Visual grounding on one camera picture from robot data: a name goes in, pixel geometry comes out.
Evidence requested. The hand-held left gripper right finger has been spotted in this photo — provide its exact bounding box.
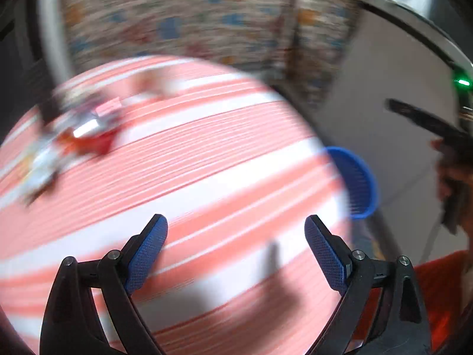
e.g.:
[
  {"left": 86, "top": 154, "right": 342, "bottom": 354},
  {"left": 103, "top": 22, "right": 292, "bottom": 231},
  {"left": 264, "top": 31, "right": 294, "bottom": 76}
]
[{"left": 304, "top": 214, "right": 433, "bottom": 355}]

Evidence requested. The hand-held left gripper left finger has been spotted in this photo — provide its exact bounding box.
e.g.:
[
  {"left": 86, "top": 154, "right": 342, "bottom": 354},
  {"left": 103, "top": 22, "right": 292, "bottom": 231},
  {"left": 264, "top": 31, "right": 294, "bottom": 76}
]
[{"left": 39, "top": 214, "right": 169, "bottom": 355}]

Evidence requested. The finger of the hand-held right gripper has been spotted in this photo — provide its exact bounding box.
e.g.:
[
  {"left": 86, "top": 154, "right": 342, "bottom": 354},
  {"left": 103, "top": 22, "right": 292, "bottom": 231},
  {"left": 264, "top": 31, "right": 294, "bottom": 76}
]
[{"left": 387, "top": 98, "right": 468, "bottom": 143}]

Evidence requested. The blue mesh wastebasket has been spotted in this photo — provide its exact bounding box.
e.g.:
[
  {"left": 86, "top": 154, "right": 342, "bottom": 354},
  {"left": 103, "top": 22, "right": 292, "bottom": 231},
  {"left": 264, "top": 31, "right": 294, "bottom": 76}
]
[{"left": 322, "top": 146, "right": 379, "bottom": 220}]

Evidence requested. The crushed red can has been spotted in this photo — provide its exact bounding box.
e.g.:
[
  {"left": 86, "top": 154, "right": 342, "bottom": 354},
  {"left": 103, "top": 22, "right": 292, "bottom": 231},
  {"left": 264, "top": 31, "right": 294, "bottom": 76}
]
[{"left": 61, "top": 120, "right": 117, "bottom": 156}]

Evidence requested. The white yellow snack wrapper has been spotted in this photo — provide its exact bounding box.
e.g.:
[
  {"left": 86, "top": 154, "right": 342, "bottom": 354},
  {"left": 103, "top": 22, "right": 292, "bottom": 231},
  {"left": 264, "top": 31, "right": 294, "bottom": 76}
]
[{"left": 20, "top": 135, "right": 63, "bottom": 204}]

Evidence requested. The person's right hand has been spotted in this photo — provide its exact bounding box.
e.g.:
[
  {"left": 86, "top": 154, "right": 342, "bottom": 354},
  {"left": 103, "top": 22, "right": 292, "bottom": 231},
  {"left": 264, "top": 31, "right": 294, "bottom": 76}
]
[{"left": 433, "top": 138, "right": 471, "bottom": 235}]

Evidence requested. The round table striped tablecloth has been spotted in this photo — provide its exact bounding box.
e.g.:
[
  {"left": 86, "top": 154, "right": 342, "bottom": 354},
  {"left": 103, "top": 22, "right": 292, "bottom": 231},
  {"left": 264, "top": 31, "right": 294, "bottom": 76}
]
[{"left": 0, "top": 55, "right": 353, "bottom": 355}]

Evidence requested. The narrow printed blanket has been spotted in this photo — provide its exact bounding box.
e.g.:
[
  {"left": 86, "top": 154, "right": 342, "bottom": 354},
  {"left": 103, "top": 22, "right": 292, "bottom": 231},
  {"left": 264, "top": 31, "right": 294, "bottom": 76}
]
[{"left": 292, "top": 0, "right": 365, "bottom": 93}]

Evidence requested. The large printed blanket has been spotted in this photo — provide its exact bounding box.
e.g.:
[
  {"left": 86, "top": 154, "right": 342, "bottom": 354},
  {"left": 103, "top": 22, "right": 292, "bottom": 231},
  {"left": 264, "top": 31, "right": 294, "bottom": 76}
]
[{"left": 59, "top": 0, "right": 307, "bottom": 82}]

